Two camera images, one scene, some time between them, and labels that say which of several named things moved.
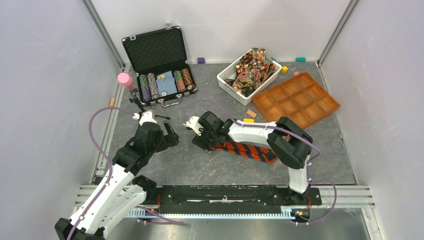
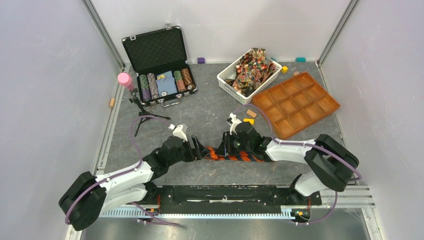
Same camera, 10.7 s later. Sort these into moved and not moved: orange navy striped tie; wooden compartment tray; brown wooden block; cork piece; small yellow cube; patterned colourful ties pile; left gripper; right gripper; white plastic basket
Moved: right gripper; orange navy striped tie; left gripper
Not moved: wooden compartment tray; small yellow cube; brown wooden block; cork piece; white plastic basket; patterned colourful ties pile
